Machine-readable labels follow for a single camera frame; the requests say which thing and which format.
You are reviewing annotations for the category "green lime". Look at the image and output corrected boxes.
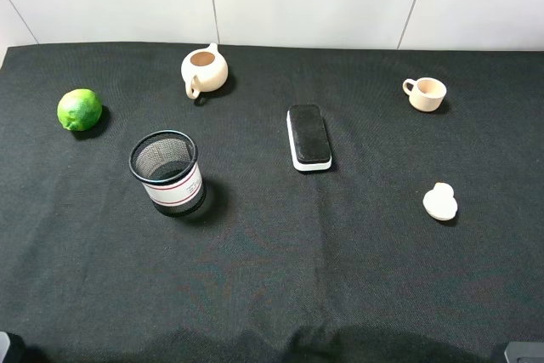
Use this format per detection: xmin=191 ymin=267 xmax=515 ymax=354
xmin=57 ymin=88 xmax=102 ymax=132

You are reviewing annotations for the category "black and white eraser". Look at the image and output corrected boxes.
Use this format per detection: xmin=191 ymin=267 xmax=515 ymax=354
xmin=286 ymin=104 xmax=332 ymax=173

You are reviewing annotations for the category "black mesh pen holder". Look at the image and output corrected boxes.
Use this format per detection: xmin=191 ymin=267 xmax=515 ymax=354
xmin=129 ymin=130 xmax=206 ymax=217

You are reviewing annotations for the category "beige ceramic teapot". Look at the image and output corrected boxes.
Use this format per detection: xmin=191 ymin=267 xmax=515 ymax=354
xmin=180 ymin=43 xmax=229 ymax=99

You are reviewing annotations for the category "black table cloth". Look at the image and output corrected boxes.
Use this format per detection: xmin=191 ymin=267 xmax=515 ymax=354
xmin=1 ymin=43 xmax=543 ymax=362

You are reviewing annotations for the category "beige ceramic cup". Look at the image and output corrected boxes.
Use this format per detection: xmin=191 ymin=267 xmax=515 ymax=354
xmin=402 ymin=77 xmax=447 ymax=112

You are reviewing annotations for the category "white toy duck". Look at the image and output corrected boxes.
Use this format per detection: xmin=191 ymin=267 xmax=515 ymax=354
xmin=422 ymin=182 xmax=458 ymax=221

